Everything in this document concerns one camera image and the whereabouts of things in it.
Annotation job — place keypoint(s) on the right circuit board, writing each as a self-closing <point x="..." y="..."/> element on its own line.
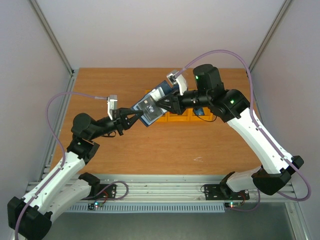
<point x="233" y="205"/>

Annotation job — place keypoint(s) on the right aluminium frame post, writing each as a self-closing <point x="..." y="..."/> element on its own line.
<point x="284" y="8"/>

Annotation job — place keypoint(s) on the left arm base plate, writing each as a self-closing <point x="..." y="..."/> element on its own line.
<point x="101" y="191"/>

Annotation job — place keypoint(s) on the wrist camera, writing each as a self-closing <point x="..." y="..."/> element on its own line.
<point x="177" y="79"/>
<point x="112" y="102"/>

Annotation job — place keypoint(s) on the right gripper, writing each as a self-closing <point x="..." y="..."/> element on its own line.
<point x="176" y="104"/>

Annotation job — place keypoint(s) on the yellow bin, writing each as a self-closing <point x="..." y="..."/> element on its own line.
<point x="208" y="117"/>
<point x="160" y="118"/>
<point x="173" y="117"/>

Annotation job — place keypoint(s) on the blue card holder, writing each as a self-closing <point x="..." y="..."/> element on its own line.
<point x="165" y="87"/>

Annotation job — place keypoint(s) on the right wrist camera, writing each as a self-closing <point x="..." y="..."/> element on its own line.
<point x="177" y="79"/>

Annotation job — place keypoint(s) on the middle yellow bin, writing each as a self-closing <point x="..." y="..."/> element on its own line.
<point x="173" y="117"/>

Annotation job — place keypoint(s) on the aluminium rail base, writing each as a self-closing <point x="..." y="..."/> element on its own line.
<point x="172" y="188"/>

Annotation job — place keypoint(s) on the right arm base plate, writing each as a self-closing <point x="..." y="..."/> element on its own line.
<point x="212" y="192"/>

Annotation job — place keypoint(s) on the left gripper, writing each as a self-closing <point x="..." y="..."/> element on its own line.
<point x="121" y="120"/>

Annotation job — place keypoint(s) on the blue credit card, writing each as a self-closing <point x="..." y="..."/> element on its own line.
<point x="199" y="112"/>

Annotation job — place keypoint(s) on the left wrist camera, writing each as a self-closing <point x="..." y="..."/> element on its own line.
<point x="112" y="102"/>

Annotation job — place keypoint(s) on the aluminium frame post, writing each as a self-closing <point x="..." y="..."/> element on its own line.
<point x="48" y="30"/>
<point x="284" y="8"/>

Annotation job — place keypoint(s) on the left yellow bin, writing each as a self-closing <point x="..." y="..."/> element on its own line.
<point x="160" y="118"/>

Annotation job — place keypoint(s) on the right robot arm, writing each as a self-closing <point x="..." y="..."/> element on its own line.
<point x="233" y="108"/>

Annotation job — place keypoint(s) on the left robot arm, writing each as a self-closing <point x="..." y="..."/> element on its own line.
<point x="32" y="215"/>

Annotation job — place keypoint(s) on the circuit board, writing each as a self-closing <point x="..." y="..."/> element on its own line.
<point x="233" y="205"/>
<point x="94" y="206"/>

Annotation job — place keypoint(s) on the grey slotted cable duct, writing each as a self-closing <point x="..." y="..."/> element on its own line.
<point x="152" y="207"/>

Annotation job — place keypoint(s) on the left aluminium frame post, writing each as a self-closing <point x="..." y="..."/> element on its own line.
<point x="48" y="30"/>

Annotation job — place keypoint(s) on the right yellow bin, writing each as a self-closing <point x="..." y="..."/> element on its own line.
<point x="208" y="117"/>

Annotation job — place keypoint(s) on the left circuit board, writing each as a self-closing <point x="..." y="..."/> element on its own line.
<point x="94" y="206"/>

